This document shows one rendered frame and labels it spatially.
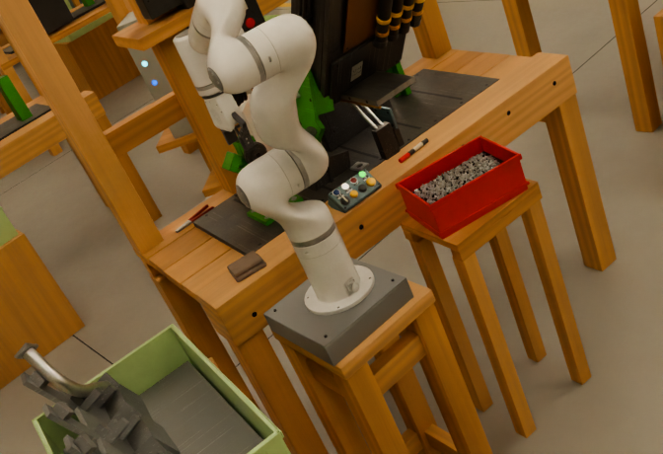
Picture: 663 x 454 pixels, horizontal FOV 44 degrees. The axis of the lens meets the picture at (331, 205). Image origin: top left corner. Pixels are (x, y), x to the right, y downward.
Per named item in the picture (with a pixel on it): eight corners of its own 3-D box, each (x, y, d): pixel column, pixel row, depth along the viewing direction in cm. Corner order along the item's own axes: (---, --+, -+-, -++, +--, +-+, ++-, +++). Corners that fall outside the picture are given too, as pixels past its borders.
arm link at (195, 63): (220, 67, 209) (189, 85, 206) (198, 21, 203) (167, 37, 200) (233, 72, 202) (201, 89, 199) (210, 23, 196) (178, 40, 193)
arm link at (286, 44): (257, 182, 199) (310, 148, 204) (284, 213, 193) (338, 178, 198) (222, 29, 158) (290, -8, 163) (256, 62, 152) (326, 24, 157)
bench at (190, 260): (618, 259, 322) (568, 59, 281) (331, 514, 267) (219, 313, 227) (493, 218, 378) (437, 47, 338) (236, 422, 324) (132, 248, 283)
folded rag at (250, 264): (258, 256, 242) (255, 248, 240) (267, 265, 235) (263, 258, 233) (229, 272, 240) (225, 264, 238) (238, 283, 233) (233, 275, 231)
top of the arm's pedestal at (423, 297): (436, 300, 208) (431, 288, 206) (346, 381, 194) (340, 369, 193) (359, 269, 233) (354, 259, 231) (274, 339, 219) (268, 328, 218)
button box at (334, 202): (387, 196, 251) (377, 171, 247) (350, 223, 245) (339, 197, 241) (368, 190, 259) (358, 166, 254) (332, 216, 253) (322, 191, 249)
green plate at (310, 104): (339, 126, 263) (329, 61, 255) (317, 132, 259) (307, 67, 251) (320, 120, 272) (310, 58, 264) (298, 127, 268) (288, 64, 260)
